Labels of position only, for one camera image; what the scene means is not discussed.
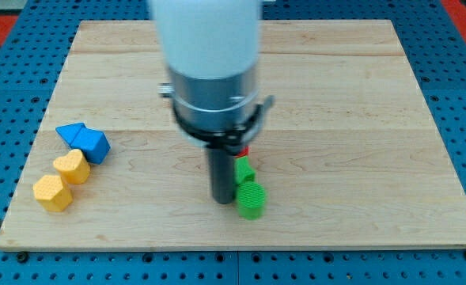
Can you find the blue cube block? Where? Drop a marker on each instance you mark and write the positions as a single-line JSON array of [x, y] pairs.
[[93, 144]]

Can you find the yellow heart block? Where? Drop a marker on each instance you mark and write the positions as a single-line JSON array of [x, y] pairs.
[[73, 167]]

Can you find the green cylinder block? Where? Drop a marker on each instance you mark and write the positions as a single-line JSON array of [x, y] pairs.
[[251, 198]]

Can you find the yellow hexagon block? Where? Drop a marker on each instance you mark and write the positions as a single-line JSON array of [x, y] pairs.
[[52, 193]]

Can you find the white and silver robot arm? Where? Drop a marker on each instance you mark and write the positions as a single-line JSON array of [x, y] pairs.
[[211, 51]]

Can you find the red circle block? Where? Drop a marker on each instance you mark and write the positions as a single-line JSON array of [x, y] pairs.
[[243, 152]]

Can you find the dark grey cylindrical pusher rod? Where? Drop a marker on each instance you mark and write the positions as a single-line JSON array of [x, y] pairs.
[[222, 175]]

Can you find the blue triangle block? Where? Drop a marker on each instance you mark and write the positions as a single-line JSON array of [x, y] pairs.
[[69, 132]]

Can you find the wooden board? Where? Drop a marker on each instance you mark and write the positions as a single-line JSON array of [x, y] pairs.
[[350, 155]]

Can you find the green star block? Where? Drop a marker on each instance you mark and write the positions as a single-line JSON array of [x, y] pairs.
[[243, 171]]

